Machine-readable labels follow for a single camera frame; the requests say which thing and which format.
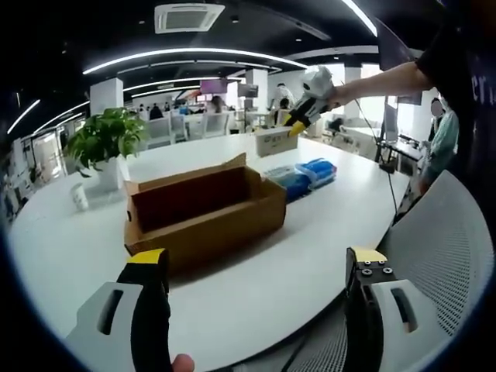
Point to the white mesh office chair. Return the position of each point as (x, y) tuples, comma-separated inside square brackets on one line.
[(438, 252)]

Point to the person's right hand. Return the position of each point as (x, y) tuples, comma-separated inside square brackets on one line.
[(341, 95)]

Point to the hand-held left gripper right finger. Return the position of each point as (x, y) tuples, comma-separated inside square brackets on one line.
[(364, 321)]

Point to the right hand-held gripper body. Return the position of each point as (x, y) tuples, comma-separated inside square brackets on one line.
[(317, 85)]

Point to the straight ceiling light strip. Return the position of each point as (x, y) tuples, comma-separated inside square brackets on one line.
[(362, 18)]

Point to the curved ceiling light strip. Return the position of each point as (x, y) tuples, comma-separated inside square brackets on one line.
[(193, 49)]

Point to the ceiling air conditioner cassette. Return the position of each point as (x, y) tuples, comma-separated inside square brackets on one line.
[(188, 18)]

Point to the soft blue wet wipes pack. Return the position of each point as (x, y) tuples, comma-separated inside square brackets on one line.
[(288, 180)]

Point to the white paper cup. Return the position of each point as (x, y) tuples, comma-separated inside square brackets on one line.
[(79, 197)]

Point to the small white carton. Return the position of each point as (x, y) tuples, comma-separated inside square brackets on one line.
[(271, 144)]

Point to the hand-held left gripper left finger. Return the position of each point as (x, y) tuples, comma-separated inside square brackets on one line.
[(151, 310)]

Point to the person's left hand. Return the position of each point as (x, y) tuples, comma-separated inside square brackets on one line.
[(182, 364)]

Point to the soft blue tissue pack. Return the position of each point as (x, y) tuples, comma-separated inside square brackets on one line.
[(319, 170)]

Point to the purple wall screen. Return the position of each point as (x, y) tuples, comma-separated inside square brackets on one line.
[(213, 86)]

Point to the green plant in white pot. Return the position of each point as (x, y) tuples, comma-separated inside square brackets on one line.
[(104, 135)]

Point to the brown cardboard shoe box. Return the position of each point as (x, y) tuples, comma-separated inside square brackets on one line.
[(217, 240)]

